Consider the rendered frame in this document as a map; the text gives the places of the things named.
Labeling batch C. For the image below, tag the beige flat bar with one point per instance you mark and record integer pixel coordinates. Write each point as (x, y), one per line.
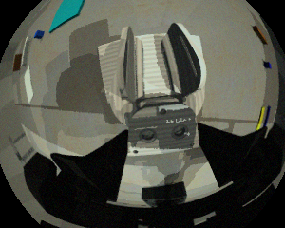
(23, 62)

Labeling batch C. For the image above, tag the brown rectangular block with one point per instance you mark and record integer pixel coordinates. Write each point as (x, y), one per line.
(17, 62)

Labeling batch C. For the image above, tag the beige flat square plate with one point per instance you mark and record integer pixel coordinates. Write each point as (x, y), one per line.
(28, 85)

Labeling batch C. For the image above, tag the teal flat rectangular plate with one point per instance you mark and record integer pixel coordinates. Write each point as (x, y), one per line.
(66, 12)

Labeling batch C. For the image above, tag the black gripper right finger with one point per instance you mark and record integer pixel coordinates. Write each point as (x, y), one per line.
(226, 151)

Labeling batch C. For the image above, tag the orange-brown rectangular bar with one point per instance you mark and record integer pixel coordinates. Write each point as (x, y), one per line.
(261, 36)

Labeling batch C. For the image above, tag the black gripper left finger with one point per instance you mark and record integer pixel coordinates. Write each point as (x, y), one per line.
(102, 168)

